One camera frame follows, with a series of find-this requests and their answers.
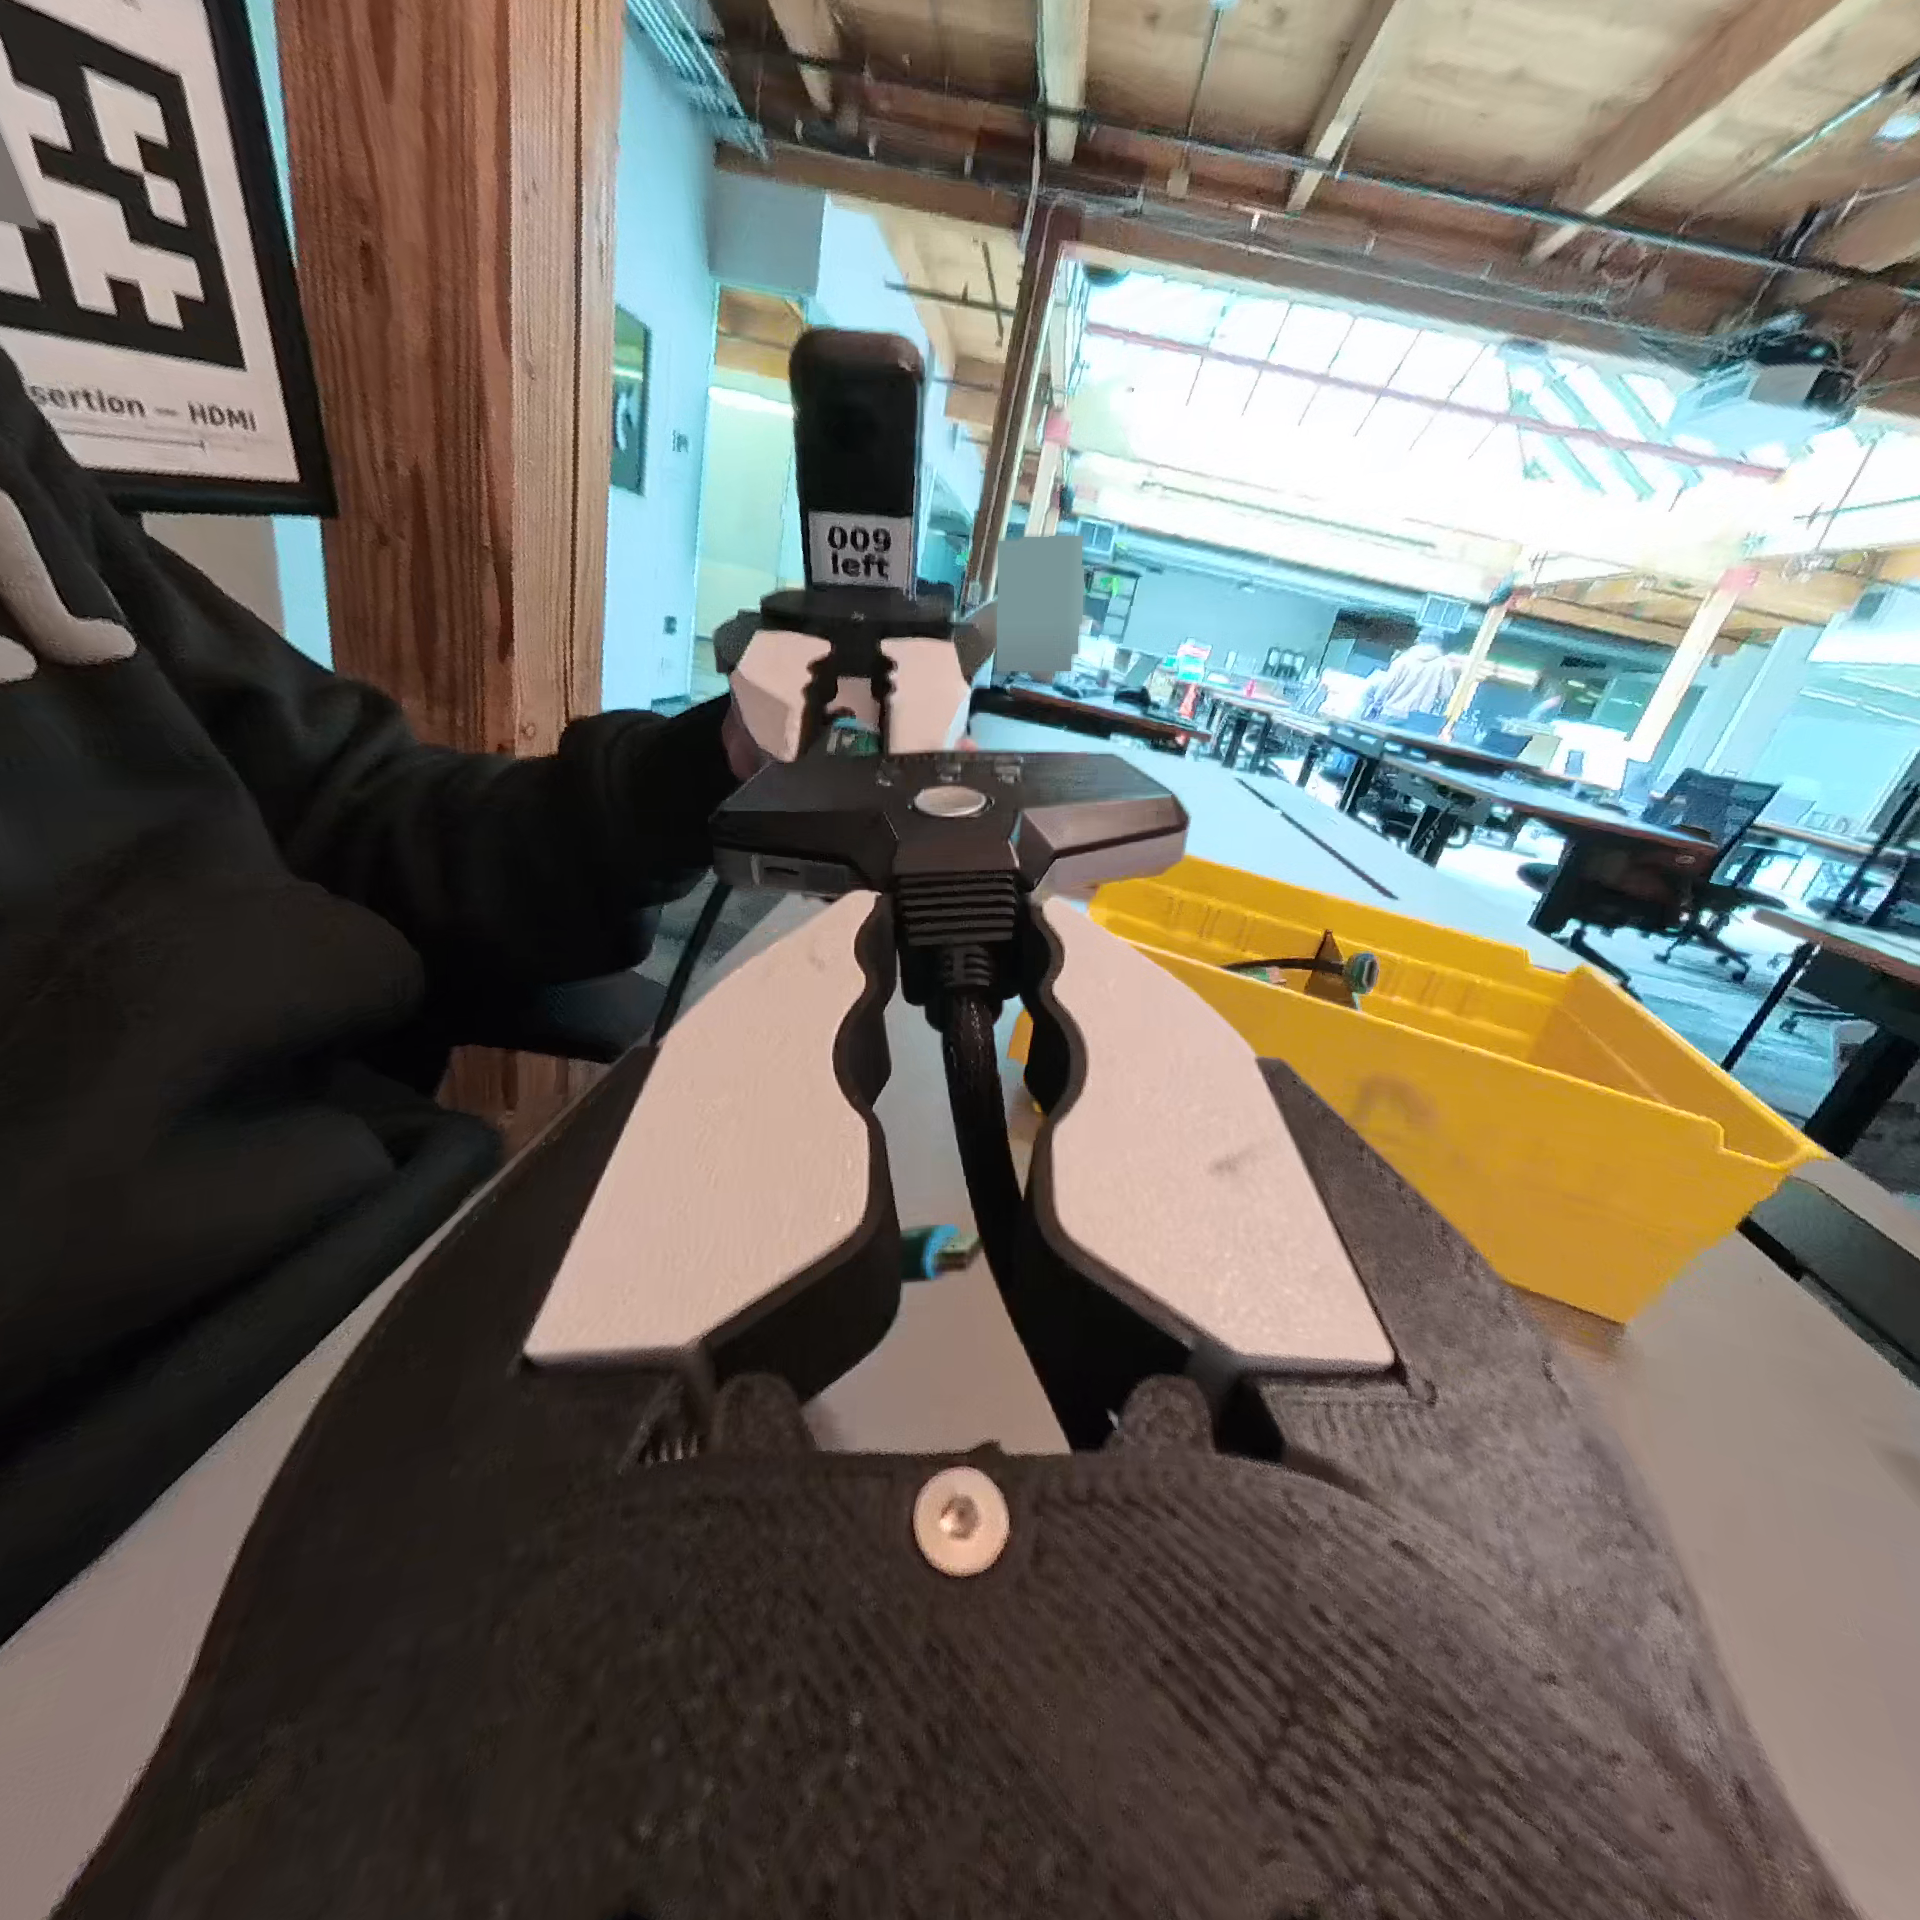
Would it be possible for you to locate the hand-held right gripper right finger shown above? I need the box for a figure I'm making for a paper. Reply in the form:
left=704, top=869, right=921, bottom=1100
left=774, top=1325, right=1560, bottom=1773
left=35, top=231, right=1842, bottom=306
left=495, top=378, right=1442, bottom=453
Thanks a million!
left=1018, top=896, right=1398, bottom=1376

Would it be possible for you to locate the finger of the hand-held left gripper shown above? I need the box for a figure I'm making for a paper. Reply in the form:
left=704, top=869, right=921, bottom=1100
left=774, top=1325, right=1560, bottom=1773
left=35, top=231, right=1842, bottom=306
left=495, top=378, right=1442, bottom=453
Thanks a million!
left=875, top=637, right=976, bottom=755
left=728, top=633, right=836, bottom=758

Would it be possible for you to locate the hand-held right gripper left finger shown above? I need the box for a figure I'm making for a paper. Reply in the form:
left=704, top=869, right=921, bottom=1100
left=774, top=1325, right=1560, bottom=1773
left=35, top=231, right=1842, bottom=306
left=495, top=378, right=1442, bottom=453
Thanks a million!
left=522, top=889, right=903, bottom=1376

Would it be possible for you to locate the black silver switch box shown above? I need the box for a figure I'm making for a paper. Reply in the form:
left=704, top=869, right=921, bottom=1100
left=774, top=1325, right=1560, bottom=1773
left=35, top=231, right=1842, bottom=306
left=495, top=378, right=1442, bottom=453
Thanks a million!
left=709, top=749, right=1191, bottom=1453

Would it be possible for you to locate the yellow plastic bin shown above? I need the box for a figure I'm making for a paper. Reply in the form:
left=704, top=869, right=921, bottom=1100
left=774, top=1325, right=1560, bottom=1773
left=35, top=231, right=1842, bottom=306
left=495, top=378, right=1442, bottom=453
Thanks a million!
left=1008, top=860, right=1826, bottom=1327

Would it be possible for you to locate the person's left forearm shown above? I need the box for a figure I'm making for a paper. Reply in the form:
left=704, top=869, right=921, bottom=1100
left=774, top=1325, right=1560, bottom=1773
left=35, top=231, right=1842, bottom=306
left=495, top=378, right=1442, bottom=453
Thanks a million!
left=299, top=685, right=743, bottom=1025

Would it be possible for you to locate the grey desk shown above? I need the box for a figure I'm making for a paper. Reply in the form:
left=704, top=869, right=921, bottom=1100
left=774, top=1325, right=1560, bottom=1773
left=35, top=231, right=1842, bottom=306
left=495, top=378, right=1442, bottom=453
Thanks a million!
left=0, top=718, right=1920, bottom=1920

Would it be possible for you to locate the dark work table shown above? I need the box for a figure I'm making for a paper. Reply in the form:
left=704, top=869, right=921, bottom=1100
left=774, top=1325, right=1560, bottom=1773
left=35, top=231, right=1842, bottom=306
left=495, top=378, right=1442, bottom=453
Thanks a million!
left=1321, top=718, right=1727, bottom=871

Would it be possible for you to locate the black office chair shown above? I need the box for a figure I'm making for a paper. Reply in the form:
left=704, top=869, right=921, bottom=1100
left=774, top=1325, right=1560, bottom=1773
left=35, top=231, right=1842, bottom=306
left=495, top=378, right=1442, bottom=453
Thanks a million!
left=1531, top=767, right=1786, bottom=983

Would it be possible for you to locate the person in black hoodie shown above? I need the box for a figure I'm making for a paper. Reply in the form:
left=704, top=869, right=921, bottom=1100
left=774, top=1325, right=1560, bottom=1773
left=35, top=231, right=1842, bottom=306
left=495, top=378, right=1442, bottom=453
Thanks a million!
left=0, top=352, right=505, bottom=1639

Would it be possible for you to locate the ceiling projector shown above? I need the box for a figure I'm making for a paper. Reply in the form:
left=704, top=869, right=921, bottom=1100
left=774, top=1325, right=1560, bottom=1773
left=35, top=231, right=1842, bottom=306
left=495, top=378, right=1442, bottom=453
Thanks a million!
left=1666, top=339, right=1861, bottom=440

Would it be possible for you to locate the small framed wall picture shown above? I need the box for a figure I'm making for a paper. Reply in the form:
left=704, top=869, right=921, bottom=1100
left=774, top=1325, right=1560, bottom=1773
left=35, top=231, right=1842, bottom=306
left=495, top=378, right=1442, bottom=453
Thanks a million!
left=610, top=306, right=655, bottom=497

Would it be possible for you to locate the wooden post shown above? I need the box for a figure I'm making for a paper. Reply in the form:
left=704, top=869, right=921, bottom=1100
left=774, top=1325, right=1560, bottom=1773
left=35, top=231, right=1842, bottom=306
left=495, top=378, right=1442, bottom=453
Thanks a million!
left=277, top=0, right=621, bottom=1143

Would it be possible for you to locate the framed wall poster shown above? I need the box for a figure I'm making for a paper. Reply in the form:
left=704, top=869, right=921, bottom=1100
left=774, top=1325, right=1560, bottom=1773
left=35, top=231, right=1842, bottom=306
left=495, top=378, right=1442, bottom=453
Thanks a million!
left=0, top=0, right=340, bottom=519

